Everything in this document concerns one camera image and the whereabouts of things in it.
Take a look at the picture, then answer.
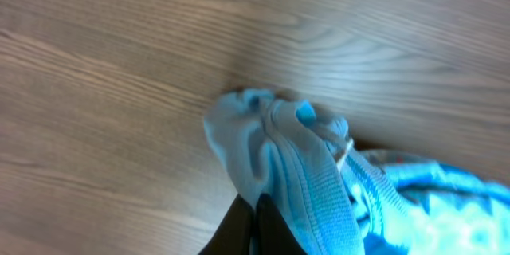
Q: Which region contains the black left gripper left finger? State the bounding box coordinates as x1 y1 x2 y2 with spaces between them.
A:
198 195 254 255

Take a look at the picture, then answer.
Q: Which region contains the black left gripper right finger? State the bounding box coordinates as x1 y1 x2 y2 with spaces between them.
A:
255 194 306 255

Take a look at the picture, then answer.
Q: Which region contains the light blue printed t-shirt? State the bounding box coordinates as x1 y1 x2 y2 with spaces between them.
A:
204 89 509 254

